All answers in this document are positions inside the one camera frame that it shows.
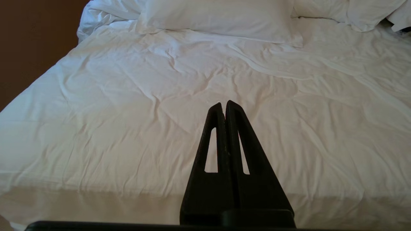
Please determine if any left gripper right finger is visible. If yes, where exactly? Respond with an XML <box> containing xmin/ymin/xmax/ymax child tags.
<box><xmin>225</xmin><ymin>100</ymin><xmax>296</xmax><ymax>228</ymax></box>

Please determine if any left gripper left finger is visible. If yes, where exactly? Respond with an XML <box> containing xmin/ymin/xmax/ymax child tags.
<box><xmin>179</xmin><ymin>102</ymin><xmax>234</xmax><ymax>226</ymax></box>

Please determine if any white bed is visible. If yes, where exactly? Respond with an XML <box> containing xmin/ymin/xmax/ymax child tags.
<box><xmin>0</xmin><ymin>0</ymin><xmax>411</xmax><ymax>231</ymax></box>

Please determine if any white pillow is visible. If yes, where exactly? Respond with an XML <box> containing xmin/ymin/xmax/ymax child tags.
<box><xmin>136</xmin><ymin>0</ymin><xmax>304</xmax><ymax>48</ymax></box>
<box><xmin>291</xmin><ymin>0</ymin><xmax>406</xmax><ymax>32</ymax></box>
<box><xmin>386</xmin><ymin>0</ymin><xmax>411</xmax><ymax>32</ymax></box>

